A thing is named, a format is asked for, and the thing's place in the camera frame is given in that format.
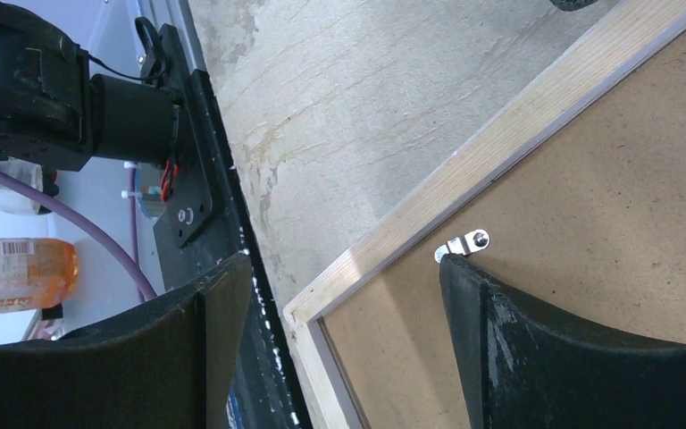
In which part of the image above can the brown cardboard backing board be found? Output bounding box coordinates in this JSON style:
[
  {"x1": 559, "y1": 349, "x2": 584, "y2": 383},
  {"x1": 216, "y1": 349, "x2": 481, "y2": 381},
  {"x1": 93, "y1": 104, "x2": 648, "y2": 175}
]
[{"x1": 324, "y1": 32, "x2": 686, "y2": 428}]

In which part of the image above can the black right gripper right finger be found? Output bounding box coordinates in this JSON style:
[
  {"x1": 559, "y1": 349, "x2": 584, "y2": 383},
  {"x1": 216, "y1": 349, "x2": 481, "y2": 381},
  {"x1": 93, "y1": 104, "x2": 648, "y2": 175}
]
[{"x1": 439, "y1": 255, "x2": 686, "y2": 428}]

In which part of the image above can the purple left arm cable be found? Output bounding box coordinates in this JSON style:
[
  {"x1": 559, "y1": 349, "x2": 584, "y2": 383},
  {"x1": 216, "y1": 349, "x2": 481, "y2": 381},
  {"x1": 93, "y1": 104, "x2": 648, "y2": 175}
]
[{"x1": 0, "y1": 155, "x2": 159, "y2": 303}]

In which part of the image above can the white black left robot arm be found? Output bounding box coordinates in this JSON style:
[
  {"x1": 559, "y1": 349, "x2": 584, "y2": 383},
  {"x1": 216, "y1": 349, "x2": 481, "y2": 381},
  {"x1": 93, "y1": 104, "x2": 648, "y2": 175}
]
[{"x1": 0, "y1": 2, "x2": 189, "y2": 172}]

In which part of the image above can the orange plastic bottle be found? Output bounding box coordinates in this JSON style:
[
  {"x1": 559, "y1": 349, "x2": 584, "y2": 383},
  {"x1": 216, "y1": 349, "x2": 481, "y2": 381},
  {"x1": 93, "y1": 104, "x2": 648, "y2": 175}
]
[{"x1": 0, "y1": 238, "x2": 79, "y2": 314}]

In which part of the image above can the white wooden picture frame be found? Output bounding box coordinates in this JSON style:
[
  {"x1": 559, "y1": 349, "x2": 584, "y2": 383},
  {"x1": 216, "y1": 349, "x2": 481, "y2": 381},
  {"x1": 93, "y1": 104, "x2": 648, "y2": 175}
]
[{"x1": 283, "y1": 1, "x2": 686, "y2": 428}]

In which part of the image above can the small metal retaining clip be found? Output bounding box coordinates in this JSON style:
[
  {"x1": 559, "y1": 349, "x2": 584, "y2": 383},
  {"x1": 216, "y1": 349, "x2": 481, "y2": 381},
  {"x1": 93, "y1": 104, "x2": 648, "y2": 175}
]
[{"x1": 434, "y1": 229, "x2": 490, "y2": 263}]

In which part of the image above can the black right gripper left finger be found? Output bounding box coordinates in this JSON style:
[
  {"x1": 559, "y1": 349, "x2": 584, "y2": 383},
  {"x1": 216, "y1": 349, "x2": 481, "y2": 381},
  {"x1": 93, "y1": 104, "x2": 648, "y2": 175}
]
[{"x1": 0, "y1": 253, "x2": 253, "y2": 428}]

